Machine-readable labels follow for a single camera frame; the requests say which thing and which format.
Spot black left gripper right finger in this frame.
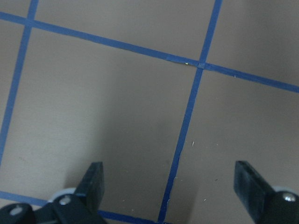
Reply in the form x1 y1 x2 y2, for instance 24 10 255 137
234 161 299 224

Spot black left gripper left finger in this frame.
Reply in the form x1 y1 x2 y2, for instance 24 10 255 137
0 161 107 224

